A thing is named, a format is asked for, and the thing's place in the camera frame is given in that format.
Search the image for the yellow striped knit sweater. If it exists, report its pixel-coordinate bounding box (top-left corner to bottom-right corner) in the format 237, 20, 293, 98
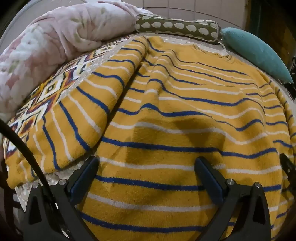
6, 35, 296, 241

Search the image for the geometric patterned cloth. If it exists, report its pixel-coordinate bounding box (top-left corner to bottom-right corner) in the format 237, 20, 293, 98
3, 37, 130, 160

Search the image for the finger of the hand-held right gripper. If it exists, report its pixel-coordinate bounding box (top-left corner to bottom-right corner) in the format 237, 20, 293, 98
279, 153, 296, 186

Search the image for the olive spotted pillow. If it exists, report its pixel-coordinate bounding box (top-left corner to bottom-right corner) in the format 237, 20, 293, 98
135, 14, 221, 44

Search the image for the pink floral comforter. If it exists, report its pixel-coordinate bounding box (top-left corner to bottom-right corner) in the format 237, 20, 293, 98
0, 0, 144, 116

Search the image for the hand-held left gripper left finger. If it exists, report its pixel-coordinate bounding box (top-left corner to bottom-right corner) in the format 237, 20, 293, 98
22, 156, 100, 241

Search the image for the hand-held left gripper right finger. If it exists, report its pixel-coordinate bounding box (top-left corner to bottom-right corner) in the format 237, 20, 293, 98
195, 156, 271, 241

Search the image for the black cable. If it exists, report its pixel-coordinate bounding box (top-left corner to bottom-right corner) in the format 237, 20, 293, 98
0, 119, 50, 200

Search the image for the dark wooden cabinet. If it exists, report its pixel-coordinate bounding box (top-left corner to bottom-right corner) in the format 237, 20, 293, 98
245, 0, 296, 65

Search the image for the teal pillow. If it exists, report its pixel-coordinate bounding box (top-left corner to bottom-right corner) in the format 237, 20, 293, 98
220, 27, 294, 84

